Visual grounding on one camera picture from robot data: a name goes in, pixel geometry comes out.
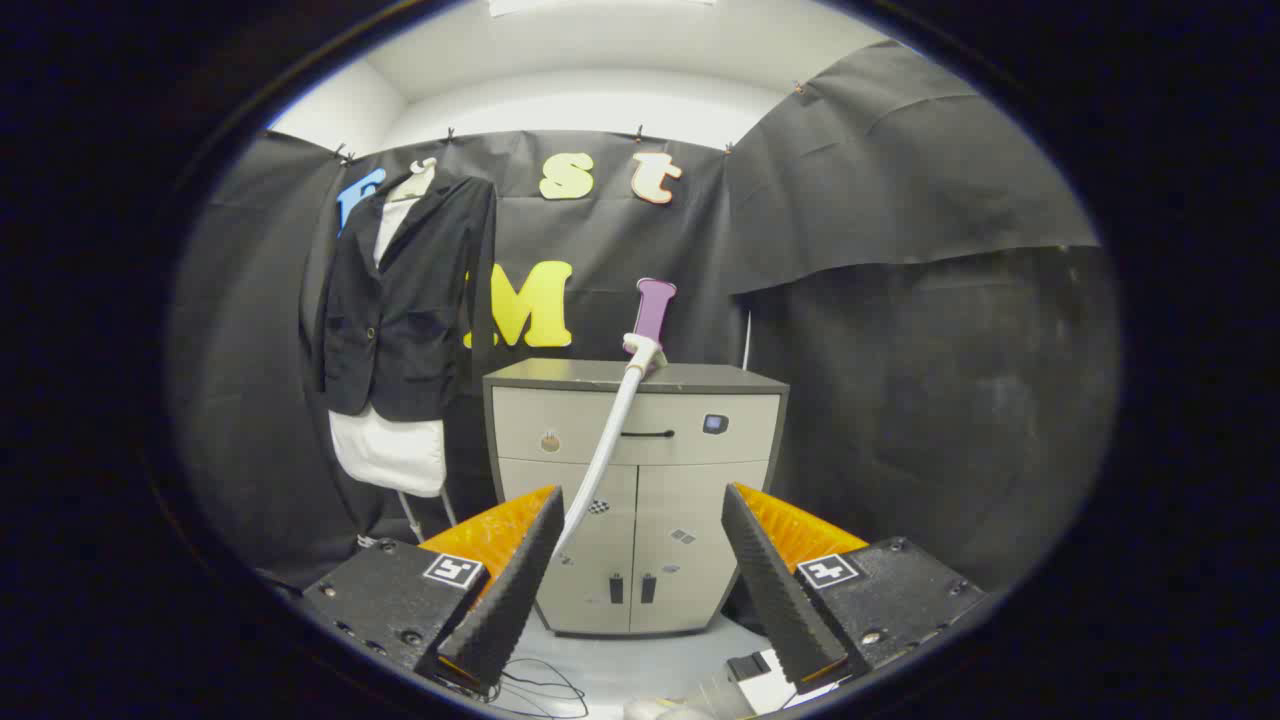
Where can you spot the grey and white cabinet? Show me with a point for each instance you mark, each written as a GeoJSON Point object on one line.
{"type": "Point", "coordinates": [680, 490]}

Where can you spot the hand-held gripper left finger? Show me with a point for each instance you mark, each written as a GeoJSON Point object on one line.
{"type": "Point", "coordinates": [510, 600]}

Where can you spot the black and white box device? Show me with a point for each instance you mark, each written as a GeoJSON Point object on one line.
{"type": "Point", "coordinates": [770, 690]}

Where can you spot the black backdrop cloth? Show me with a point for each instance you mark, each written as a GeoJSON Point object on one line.
{"type": "Point", "coordinates": [900, 200]}

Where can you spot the black suit jacket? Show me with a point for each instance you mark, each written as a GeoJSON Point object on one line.
{"type": "Point", "coordinates": [420, 300]}

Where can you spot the white garment steamer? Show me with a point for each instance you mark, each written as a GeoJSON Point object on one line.
{"type": "Point", "coordinates": [610, 430]}

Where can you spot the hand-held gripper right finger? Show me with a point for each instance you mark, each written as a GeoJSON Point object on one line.
{"type": "Point", "coordinates": [775, 600]}

